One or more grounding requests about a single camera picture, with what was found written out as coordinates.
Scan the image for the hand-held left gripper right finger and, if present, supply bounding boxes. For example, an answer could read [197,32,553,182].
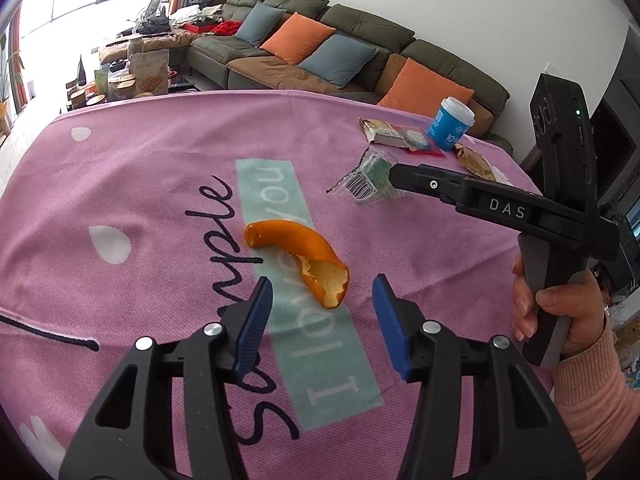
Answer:
[372,274,587,480]

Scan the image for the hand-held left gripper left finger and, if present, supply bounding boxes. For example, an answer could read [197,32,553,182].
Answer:
[59,275,274,480]

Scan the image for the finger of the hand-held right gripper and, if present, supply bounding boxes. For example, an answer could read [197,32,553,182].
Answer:
[389,162,471,211]

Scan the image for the clear plastic wrapper green print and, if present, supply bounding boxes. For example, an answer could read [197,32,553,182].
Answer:
[326,147,403,206]

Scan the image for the orange peel piece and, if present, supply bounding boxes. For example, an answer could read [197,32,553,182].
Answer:
[243,220,350,309]

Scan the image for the person's right forearm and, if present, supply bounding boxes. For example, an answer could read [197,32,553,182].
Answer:
[547,317,640,480]

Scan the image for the person's right hand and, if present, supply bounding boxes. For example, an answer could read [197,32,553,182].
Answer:
[511,251,608,361]

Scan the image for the red-edged clear packet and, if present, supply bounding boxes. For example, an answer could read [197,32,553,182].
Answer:
[400,127,446,158]

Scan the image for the brown foil wrapper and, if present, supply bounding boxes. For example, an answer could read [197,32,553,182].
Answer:
[452,143,498,183]

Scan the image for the blue paper cup white lid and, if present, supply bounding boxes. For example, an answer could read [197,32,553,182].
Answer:
[429,96,476,151]

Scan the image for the dark cabinet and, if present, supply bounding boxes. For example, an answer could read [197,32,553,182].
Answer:
[597,77,640,221]

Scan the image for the beige snack packet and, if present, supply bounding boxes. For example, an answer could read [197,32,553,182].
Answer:
[358,117,416,148]

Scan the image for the orange cushion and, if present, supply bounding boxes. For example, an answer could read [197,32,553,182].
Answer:
[259,12,337,66]
[376,57,476,111]

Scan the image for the blue-grey cushion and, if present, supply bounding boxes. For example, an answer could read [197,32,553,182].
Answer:
[298,34,379,90]
[234,1,285,48]

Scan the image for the green sofa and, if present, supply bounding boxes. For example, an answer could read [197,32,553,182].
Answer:
[100,0,511,138]

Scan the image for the brown sofa cover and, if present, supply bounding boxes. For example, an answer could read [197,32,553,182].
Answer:
[227,52,371,96]

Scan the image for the pink printed blanket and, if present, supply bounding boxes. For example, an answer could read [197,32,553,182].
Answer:
[0,89,556,480]

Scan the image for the coffee table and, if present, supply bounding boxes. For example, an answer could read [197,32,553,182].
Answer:
[65,67,196,111]

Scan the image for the wooden lidded jar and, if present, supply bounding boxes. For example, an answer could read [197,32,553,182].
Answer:
[107,74,137,98]

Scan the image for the brown paper bag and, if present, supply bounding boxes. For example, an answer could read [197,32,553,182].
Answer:
[129,49,171,97]

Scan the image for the white clothes pile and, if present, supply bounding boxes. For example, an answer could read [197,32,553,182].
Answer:
[172,4,223,26]

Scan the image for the black bag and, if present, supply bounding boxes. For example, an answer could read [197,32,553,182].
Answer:
[135,12,171,33]

